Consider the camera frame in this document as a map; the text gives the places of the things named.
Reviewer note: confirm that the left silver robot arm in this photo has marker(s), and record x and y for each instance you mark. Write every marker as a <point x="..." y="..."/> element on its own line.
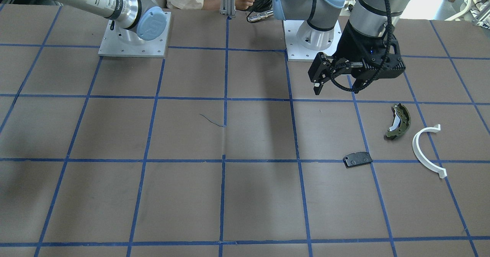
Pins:
<point x="369" y="17"/>

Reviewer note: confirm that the olive green brake shoe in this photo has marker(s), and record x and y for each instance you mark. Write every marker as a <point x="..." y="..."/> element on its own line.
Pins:
<point x="401" y="122"/>

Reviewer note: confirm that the black brake pad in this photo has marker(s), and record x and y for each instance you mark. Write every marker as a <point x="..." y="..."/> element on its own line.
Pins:
<point x="357" y="159"/>

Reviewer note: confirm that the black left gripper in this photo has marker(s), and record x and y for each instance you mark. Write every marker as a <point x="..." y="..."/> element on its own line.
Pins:
<point x="352" y="45"/>

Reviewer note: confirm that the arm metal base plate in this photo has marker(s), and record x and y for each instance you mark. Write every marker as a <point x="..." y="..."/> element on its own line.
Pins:
<point x="303" y="42"/>
<point x="125" y="43"/>

